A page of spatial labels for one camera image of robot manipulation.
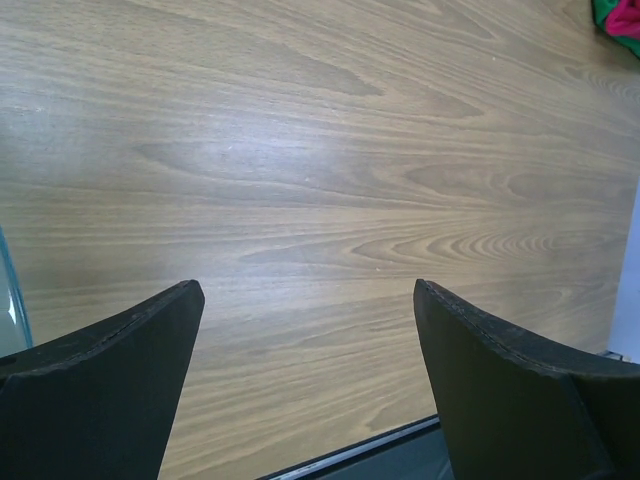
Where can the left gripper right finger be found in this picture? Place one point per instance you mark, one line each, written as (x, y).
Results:
(515, 405)

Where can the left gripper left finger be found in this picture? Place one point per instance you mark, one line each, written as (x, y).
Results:
(100, 402)

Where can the clear plastic bin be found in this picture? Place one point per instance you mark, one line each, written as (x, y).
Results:
(16, 335)

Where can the folded red t shirt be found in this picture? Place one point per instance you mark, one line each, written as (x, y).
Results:
(623, 20)

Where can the folded green t shirt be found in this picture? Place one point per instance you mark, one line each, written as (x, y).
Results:
(600, 10)

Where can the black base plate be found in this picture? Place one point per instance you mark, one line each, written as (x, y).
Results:
(413, 451)

